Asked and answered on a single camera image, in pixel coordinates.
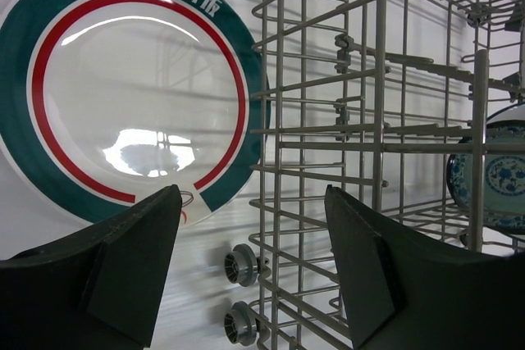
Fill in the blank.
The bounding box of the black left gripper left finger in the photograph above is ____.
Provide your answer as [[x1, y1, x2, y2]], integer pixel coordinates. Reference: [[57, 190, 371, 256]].
[[1, 184, 182, 349]]

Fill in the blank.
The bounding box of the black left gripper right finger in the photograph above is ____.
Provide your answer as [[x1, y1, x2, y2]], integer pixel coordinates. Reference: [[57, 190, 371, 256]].
[[324, 186, 524, 349]]

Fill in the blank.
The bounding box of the blue floral teal plate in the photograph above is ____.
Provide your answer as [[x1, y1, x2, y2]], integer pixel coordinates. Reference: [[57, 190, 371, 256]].
[[445, 134, 525, 234]]

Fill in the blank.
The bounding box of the green red rimmed plate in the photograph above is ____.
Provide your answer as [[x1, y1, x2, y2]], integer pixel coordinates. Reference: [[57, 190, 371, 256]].
[[1, 0, 270, 225]]

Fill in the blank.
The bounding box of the white plate teal line pattern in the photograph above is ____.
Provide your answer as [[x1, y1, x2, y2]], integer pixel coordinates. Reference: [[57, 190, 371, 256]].
[[486, 102, 525, 128]]

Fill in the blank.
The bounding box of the grey wire dish rack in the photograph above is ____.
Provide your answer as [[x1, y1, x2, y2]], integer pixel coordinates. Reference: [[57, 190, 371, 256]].
[[224, 0, 524, 349]]

